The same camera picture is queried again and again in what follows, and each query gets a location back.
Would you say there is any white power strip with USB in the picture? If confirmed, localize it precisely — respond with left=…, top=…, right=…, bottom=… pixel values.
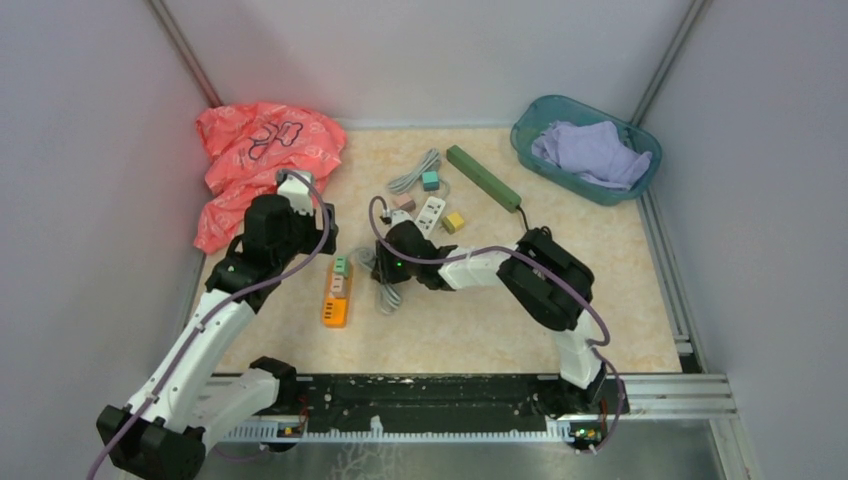
left=415, top=196, right=446, bottom=239

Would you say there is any grey coiled cable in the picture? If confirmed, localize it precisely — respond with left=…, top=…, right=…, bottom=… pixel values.
left=386, top=148, right=443, bottom=196

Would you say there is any pink patterned cloth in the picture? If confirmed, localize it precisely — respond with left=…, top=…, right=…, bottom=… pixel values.
left=193, top=102, right=347, bottom=255

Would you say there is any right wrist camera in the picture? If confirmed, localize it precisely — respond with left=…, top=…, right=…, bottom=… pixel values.
left=380, top=209, right=414, bottom=228

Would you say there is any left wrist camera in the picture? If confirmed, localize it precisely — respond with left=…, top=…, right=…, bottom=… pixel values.
left=276, top=170, right=315, bottom=216

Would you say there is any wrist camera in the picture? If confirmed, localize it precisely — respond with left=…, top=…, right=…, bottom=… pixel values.
left=380, top=209, right=414, bottom=228
left=276, top=170, right=315, bottom=216

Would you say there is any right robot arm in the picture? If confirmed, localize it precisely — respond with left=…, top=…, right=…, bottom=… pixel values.
left=373, top=220, right=604, bottom=412

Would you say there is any yellow plug adapter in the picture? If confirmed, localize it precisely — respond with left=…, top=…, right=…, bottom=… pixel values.
left=441, top=212, right=466, bottom=235

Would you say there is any grey cable behind green strip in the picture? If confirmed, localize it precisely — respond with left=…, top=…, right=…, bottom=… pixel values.
left=351, top=246, right=405, bottom=317

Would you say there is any green plug adapter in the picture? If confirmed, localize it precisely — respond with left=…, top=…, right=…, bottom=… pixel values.
left=332, top=256, right=350, bottom=278

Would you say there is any green power strip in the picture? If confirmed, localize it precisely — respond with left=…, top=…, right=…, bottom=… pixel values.
left=446, top=145, right=522, bottom=213

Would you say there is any lavender cloth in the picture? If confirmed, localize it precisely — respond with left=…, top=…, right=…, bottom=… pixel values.
left=531, top=121, right=654, bottom=191

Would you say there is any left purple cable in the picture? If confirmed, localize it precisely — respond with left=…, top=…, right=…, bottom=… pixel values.
left=86, top=169, right=333, bottom=480

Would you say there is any teal plug adapter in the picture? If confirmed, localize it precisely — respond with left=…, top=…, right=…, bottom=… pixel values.
left=420, top=171, right=440, bottom=192

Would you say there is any orange power strip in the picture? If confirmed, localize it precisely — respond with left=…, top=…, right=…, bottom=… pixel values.
left=320, top=257, right=354, bottom=328

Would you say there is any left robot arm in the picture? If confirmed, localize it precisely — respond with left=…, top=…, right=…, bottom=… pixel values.
left=87, top=193, right=338, bottom=479

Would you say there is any teal plastic basket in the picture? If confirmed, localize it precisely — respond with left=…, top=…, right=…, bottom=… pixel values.
left=510, top=95, right=663, bottom=206

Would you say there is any aluminium front rail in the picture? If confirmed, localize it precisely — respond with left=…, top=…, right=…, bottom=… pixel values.
left=135, top=374, right=737, bottom=445

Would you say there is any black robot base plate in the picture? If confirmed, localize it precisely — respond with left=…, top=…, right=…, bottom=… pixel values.
left=263, top=374, right=629, bottom=434

